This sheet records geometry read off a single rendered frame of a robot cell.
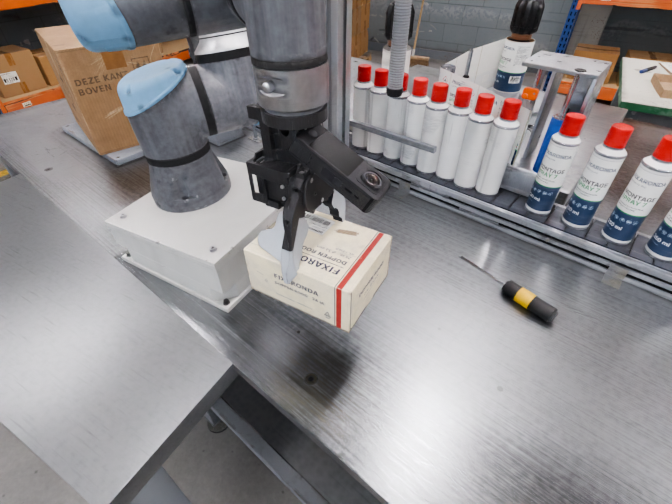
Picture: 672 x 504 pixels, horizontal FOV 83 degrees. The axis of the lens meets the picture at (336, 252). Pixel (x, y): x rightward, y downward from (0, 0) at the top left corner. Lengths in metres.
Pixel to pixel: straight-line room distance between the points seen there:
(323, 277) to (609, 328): 0.52
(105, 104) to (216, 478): 1.16
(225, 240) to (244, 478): 0.96
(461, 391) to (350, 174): 0.37
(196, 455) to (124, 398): 0.88
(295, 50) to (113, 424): 0.53
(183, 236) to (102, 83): 0.63
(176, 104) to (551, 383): 0.72
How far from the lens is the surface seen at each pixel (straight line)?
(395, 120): 0.98
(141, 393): 0.66
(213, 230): 0.70
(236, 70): 0.72
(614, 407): 0.71
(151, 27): 0.46
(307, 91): 0.40
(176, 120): 0.71
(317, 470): 1.20
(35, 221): 1.12
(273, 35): 0.38
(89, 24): 0.46
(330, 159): 0.41
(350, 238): 0.52
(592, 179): 0.86
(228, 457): 1.49
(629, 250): 0.91
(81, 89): 1.23
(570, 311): 0.80
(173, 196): 0.76
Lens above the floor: 1.35
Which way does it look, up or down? 41 degrees down
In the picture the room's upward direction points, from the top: straight up
